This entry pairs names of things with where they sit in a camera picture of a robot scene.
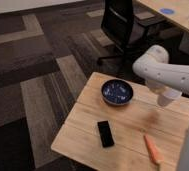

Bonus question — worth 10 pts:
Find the white ceramic cup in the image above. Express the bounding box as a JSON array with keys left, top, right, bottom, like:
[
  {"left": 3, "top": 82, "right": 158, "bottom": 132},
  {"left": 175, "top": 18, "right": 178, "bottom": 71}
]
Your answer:
[{"left": 157, "top": 89, "right": 182, "bottom": 107}]

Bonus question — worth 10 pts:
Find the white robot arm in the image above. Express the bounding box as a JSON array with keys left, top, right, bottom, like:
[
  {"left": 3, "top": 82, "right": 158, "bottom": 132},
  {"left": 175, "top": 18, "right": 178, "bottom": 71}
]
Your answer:
[{"left": 133, "top": 45, "right": 189, "bottom": 171}]

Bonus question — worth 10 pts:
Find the dark blue ceramic bowl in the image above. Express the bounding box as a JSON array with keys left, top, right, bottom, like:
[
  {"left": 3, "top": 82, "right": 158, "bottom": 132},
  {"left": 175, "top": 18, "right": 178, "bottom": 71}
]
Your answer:
[{"left": 101, "top": 79, "right": 134, "bottom": 106}]

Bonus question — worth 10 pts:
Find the black rectangular phone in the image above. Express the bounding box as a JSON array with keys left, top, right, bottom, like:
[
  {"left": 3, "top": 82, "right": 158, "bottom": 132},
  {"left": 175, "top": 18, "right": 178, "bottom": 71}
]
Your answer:
[{"left": 97, "top": 121, "right": 114, "bottom": 148}]

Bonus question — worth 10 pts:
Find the black office chair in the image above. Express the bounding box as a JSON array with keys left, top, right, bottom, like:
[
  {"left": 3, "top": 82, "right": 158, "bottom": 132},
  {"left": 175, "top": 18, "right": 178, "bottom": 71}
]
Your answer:
[{"left": 97, "top": 0, "right": 167, "bottom": 68}]

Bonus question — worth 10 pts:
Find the orange carrot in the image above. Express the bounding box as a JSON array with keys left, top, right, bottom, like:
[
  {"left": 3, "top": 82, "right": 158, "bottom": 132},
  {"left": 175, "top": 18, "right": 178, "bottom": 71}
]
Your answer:
[{"left": 144, "top": 134, "right": 163, "bottom": 165}]

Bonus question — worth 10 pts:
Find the blue round disc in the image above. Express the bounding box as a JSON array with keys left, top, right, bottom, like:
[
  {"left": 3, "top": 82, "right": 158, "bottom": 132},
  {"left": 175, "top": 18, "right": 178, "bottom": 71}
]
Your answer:
[{"left": 160, "top": 8, "right": 175, "bottom": 15}]

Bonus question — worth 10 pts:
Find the background wooden desk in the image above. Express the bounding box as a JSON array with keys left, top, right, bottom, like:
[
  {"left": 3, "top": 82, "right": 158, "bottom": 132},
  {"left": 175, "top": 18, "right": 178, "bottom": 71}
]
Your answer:
[{"left": 136, "top": 0, "right": 189, "bottom": 32}]

